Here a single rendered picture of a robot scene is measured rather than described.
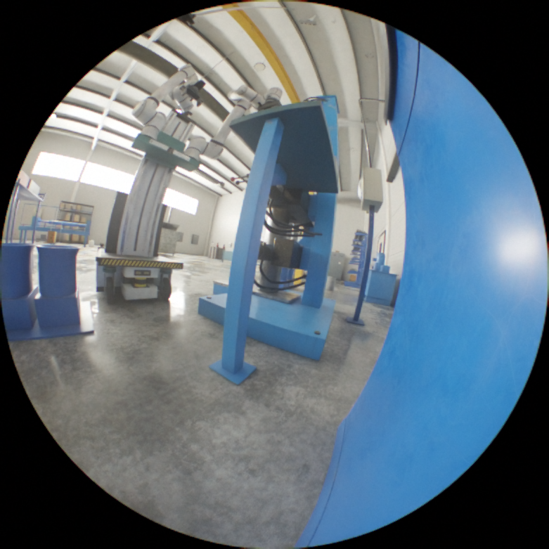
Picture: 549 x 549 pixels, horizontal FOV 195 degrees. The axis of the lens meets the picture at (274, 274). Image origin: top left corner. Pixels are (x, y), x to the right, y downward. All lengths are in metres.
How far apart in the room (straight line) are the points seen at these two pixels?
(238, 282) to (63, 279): 0.87
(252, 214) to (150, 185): 1.25
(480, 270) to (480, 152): 0.10
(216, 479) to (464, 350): 0.44
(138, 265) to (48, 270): 0.62
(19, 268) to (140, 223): 1.06
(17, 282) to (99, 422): 0.74
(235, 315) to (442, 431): 0.52
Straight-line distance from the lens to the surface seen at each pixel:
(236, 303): 0.50
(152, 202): 1.58
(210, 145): 1.70
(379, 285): 3.31
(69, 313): 1.00
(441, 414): 0.18
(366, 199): 1.67
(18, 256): 1.06
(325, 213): 1.41
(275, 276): 1.47
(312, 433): 0.52
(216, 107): 6.89
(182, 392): 0.57
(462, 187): 0.21
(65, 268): 0.97
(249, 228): 0.49
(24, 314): 1.08
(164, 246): 9.10
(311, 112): 0.72
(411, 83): 0.38
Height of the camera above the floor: 0.42
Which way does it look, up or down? 4 degrees down
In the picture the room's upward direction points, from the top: 9 degrees clockwise
